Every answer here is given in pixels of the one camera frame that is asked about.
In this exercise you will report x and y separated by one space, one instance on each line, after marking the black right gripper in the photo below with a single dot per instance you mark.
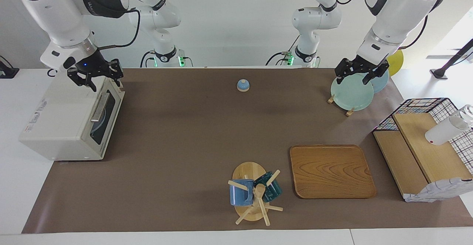
94 65

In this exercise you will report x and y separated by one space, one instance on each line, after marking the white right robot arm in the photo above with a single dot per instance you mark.
55 16

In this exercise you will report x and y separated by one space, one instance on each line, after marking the blue mug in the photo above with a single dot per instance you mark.
240 195

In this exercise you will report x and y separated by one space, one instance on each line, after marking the light blue round plate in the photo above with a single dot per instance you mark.
98 125

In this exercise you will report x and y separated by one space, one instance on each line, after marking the yellow plate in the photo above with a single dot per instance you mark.
396 62

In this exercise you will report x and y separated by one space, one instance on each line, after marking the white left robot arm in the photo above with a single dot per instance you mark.
395 19

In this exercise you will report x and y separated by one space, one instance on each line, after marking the black desk clamp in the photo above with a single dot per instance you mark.
9 71

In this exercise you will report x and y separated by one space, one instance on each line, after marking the dark green mug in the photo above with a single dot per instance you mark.
271 189

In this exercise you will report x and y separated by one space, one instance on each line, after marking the rectangular wooden tray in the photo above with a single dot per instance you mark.
330 171

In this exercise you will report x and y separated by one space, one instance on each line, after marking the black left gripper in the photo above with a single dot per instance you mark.
360 65

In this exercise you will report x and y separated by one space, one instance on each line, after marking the wooden plate rack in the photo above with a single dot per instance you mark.
350 112

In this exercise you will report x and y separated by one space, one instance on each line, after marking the black angled stand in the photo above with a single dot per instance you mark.
452 62

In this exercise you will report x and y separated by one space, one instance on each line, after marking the light blue racked plate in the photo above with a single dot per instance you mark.
382 84

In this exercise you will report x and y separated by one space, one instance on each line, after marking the beige toaster oven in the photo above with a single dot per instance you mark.
63 112

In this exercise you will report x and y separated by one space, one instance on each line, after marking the white cup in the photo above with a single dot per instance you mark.
443 132

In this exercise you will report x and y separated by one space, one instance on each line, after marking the wooden mug tree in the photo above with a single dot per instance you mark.
247 171

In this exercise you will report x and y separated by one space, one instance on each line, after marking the brown table mat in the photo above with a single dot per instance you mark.
177 186

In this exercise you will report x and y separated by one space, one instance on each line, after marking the white marbled cloth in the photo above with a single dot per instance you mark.
439 191

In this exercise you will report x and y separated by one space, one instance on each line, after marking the pale green plate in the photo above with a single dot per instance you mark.
351 95

